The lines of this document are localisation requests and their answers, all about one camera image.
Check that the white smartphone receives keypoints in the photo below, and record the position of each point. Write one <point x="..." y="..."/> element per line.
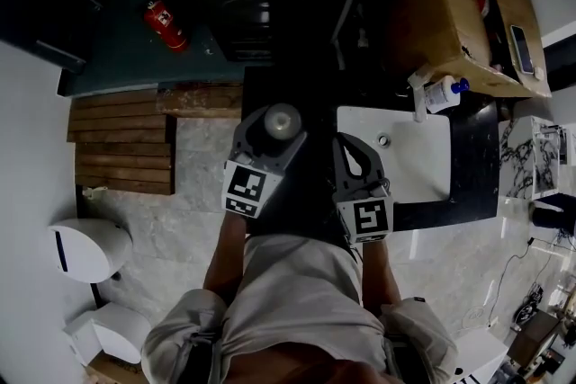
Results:
<point x="522" y="49"/>

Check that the small brown box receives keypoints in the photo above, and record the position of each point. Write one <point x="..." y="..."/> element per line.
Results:
<point x="535" y="337"/>

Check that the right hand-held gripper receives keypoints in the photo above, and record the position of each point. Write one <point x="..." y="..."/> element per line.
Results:
<point x="369" y="216"/>

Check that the chrome faucet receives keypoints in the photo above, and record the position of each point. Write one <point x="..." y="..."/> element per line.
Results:
<point x="419" y="99"/>

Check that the large open cardboard box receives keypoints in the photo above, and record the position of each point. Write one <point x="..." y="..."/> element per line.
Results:
<point x="432" y="4"/>

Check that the white flat box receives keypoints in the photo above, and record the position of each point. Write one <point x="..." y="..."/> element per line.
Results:
<point x="479" y="357"/>

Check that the black marble counter table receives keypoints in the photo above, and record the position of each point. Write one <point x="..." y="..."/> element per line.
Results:
<point x="319" y="103"/>

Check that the wooden block step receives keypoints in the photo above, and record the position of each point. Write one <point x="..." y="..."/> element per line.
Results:
<point x="202" y="100"/>

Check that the small pale pink object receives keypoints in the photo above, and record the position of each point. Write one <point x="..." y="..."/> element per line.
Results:
<point x="537" y="72"/>

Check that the white pump bottle blue cap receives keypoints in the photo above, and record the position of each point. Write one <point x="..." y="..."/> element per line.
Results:
<point x="443" y="95"/>

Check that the person's right forearm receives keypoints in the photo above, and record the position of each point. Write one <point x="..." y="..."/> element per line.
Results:
<point x="378" y="274"/>

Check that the wooden slat steps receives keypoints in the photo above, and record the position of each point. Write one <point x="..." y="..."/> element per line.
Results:
<point x="121" y="144"/>

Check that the white dispenser device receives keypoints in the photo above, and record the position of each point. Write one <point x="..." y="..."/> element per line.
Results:
<point x="112" y="333"/>

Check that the grey drain pipe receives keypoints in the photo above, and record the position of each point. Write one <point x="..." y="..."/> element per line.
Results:
<point x="351" y="9"/>

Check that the small white wall fitting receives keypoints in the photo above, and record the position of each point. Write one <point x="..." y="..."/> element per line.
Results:
<point x="95" y="192"/>

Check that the white marble pattern cabinet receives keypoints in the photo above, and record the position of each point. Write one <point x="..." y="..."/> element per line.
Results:
<point x="517" y="157"/>

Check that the red white roll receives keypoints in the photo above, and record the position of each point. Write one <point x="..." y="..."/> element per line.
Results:
<point x="483" y="2"/>

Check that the dark folded panel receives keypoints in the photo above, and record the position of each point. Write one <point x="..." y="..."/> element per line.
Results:
<point x="40" y="9"/>

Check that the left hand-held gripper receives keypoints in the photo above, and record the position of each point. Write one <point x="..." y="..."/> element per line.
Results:
<point x="245" y="191"/>

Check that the cardboard box with clutter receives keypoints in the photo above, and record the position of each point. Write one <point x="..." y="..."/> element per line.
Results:
<point x="117" y="371"/>

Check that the white sink basin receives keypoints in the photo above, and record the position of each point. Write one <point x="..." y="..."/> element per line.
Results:
<point x="414" y="166"/>

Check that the person's beige shirt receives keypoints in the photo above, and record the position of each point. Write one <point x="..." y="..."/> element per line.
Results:
<point x="297" y="306"/>

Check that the white pipe valve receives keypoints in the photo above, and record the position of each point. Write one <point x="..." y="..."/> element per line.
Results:
<point x="362" y="38"/>

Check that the white bin with dark slot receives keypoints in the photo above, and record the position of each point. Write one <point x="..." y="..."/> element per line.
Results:
<point x="90" y="249"/>

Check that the red fire extinguisher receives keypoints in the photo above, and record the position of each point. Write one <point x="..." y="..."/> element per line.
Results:
<point x="166" y="26"/>

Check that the person's left forearm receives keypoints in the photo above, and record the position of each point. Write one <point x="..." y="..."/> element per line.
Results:
<point x="227" y="256"/>

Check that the black cabinet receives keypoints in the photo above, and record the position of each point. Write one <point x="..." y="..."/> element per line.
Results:
<point x="560" y="65"/>

